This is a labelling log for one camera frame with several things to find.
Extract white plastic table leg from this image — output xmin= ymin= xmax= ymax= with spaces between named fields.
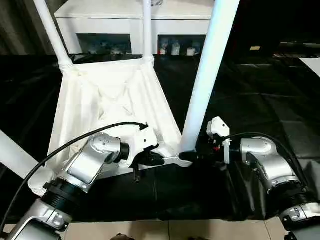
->
xmin=33 ymin=0 xmax=75 ymax=72
xmin=0 ymin=129 xmax=55 ymax=196
xmin=141 ymin=0 xmax=155 ymax=64
xmin=179 ymin=0 xmax=241 ymax=154

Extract white plastic table top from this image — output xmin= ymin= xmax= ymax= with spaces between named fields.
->
xmin=44 ymin=56 xmax=194 ymax=179

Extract black plastic cover mat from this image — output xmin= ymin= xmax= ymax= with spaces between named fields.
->
xmin=0 ymin=52 xmax=320 ymax=223

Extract white flat board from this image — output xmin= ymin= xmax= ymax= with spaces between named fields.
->
xmin=298 ymin=57 xmax=320 ymax=79

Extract white sideboard with glass doors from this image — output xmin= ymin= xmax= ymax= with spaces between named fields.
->
xmin=54 ymin=0 xmax=214 ymax=56

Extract grey curtain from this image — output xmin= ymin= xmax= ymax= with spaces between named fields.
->
xmin=0 ymin=0 xmax=61 ymax=55

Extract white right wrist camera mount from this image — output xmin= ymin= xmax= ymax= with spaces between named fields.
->
xmin=206 ymin=116 xmax=233 ymax=165

